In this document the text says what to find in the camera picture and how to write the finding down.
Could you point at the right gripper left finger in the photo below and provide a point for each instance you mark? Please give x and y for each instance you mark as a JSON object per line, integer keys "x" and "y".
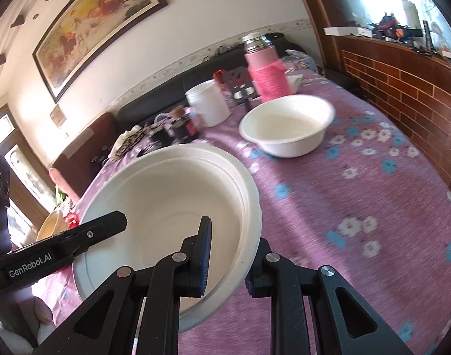
{"x": 137, "y": 311}

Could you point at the leopard print cloth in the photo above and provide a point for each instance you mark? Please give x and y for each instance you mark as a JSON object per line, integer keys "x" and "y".
{"x": 126, "y": 141}

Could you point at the black phone stand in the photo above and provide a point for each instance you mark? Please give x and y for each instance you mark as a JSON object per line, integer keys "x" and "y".
{"x": 240, "y": 86}

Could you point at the small wall plaque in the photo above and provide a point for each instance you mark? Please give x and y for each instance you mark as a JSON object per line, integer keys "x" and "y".
{"x": 57, "y": 116}

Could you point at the wooden glass door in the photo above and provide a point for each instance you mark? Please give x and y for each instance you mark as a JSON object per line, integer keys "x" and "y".
{"x": 32, "y": 194}

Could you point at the red plastic bag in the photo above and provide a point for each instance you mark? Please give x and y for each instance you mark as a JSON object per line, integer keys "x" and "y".
{"x": 218, "y": 76}

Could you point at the white plastic jar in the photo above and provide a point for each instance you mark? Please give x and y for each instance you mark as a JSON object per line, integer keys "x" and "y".
{"x": 207, "y": 100}

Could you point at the white small paper bowl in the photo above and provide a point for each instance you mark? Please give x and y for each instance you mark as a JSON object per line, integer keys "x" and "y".
{"x": 288, "y": 127}

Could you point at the purple floral tablecloth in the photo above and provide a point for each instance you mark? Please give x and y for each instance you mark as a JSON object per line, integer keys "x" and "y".
{"x": 366, "y": 201}

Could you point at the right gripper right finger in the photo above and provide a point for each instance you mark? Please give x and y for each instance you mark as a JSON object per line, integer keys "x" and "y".
{"x": 316, "y": 311}

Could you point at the black round device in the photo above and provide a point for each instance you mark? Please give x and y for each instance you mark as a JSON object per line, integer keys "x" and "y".
{"x": 162, "y": 134}

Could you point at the wooden brick-pattern cabinet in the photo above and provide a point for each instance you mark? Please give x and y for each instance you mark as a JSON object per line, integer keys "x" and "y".
{"x": 414, "y": 90}

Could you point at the framed horse painting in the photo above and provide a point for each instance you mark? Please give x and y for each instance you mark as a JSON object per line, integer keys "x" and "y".
{"x": 80, "y": 32}

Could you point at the black leather sofa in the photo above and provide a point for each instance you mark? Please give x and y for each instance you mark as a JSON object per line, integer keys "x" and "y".
{"x": 173, "y": 92}

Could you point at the large red scalloped plate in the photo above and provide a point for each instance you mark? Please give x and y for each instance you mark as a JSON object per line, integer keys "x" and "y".
{"x": 71, "y": 220}

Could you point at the dark brown small jar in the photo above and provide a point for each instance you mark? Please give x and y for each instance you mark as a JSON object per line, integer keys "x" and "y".
{"x": 183, "y": 127}

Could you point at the pink thermos bottle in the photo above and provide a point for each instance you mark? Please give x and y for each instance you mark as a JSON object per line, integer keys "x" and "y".
{"x": 265, "y": 67}

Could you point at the maroon armchair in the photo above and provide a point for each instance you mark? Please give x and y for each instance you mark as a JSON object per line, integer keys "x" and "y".
{"x": 73, "y": 170}

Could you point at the white shallow paper bowl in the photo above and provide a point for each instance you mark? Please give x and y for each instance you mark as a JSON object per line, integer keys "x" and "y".
{"x": 164, "y": 195}

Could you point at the cream deep paper bowl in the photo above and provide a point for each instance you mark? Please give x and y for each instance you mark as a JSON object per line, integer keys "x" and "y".
{"x": 53, "y": 224}

